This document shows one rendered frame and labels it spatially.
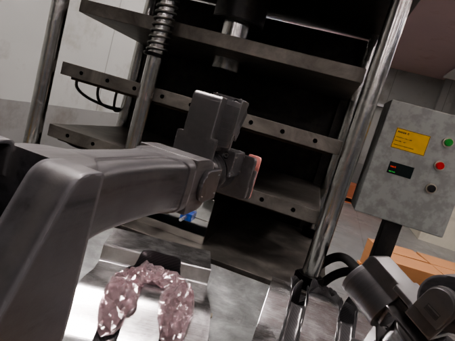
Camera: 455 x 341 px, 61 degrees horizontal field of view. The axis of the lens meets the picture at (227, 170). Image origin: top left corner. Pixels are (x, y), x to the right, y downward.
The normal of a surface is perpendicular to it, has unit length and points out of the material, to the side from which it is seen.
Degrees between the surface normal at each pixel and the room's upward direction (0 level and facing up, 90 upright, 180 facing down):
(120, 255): 80
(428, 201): 90
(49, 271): 90
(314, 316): 27
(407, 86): 90
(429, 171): 90
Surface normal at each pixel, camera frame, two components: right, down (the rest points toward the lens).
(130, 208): 0.91, 0.35
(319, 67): -0.23, 0.09
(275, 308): 0.13, -0.80
